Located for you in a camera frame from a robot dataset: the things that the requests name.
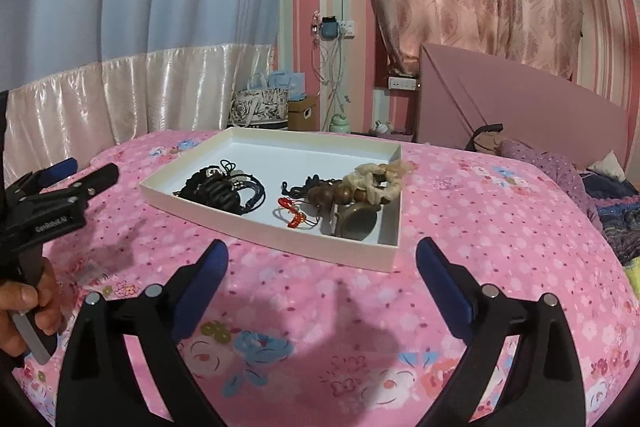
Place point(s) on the black and white tote bag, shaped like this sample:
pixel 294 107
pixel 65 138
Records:
pixel 257 109

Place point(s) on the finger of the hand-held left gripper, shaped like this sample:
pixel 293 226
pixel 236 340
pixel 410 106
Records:
pixel 59 169
pixel 97 179

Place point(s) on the cardboard box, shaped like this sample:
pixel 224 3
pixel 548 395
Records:
pixel 302 114

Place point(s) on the white shallow box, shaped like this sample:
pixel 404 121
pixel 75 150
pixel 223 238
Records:
pixel 280 147

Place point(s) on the purple blanket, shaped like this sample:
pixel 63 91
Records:
pixel 565 172

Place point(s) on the white wall outlet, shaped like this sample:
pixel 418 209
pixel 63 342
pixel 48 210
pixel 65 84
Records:
pixel 347 28

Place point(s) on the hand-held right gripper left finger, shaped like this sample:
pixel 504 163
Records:
pixel 200 297

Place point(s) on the white pillow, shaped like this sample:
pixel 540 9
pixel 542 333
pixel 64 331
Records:
pixel 607 164

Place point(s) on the green jar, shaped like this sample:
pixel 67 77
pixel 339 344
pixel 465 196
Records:
pixel 338 123

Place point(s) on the light blue gift bag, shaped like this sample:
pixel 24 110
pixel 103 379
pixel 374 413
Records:
pixel 287 82

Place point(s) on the white power strip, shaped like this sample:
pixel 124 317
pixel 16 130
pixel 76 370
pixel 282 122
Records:
pixel 402 83

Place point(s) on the cream fabric scrunchie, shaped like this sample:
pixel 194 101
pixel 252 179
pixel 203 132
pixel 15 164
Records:
pixel 372 187

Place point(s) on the pink floral bedspread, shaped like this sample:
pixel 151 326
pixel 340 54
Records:
pixel 475 217

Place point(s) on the pink headboard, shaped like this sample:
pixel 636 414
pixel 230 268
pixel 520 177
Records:
pixel 540 107

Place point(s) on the black hair claw clip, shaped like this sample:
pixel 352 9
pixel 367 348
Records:
pixel 215 197

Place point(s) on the person's left hand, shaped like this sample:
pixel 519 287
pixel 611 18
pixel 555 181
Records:
pixel 15 299

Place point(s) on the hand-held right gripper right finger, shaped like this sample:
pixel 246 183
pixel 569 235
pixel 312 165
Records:
pixel 445 292

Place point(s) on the blue and cream curtain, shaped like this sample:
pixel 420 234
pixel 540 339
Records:
pixel 150 7

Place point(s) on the blue plugged-in device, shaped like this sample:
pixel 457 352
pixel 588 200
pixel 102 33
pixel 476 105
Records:
pixel 329 29

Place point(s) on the yellow cloth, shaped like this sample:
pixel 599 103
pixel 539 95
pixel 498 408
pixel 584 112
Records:
pixel 632 279

